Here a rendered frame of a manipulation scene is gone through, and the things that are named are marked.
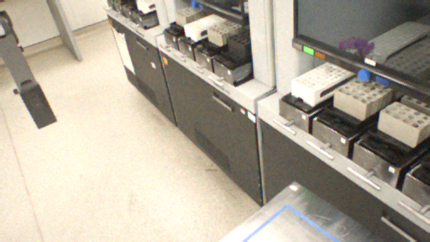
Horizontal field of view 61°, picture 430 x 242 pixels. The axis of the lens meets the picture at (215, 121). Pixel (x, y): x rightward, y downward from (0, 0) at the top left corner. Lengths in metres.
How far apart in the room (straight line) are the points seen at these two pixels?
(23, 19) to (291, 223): 3.86
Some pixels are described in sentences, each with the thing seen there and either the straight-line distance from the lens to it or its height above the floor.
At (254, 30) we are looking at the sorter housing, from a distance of 1.35.
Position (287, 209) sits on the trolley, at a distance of 0.86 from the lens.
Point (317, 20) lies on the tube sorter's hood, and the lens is 1.09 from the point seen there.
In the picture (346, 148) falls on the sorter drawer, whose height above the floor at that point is 0.77.
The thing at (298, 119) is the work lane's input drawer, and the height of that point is 0.77.
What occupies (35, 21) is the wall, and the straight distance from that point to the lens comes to 4.37.
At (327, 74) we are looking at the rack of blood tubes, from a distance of 1.25.
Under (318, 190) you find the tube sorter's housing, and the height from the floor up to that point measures 0.52.
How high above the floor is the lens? 1.49
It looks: 36 degrees down
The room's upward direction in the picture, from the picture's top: 10 degrees counter-clockwise
